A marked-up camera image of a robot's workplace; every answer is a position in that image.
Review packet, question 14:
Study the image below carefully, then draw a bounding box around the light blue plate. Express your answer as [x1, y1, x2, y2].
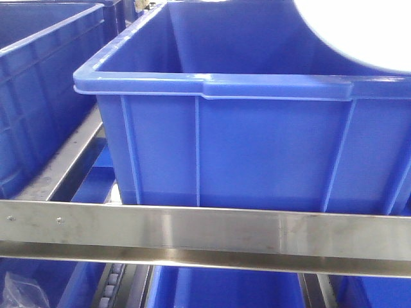
[295, 1, 410, 74]

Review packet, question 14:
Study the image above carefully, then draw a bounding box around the blue lower shelf bin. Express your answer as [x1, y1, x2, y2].
[146, 266, 305, 307]

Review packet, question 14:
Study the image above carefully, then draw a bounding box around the grey metal shelf divider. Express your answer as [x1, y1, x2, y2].
[14, 107, 106, 201]

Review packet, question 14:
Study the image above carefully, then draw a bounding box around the blue plastic bin centre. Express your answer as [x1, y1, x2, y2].
[73, 1, 410, 215]

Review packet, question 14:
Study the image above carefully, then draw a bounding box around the blue plastic bin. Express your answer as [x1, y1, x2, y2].
[0, 2, 107, 199]
[73, 1, 410, 215]

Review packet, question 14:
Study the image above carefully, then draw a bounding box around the blue plastic bin left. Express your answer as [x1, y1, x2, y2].
[0, 2, 107, 199]

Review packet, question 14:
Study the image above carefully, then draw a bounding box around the white roller conveyor track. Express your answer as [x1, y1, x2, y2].
[91, 263, 126, 308]

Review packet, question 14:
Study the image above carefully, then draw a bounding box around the clear plastic bag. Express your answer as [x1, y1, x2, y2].
[1, 271, 50, 308]

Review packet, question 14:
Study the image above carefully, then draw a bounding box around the stainless steel shelf rail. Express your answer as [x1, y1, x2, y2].
[1, 200, 410, 277]

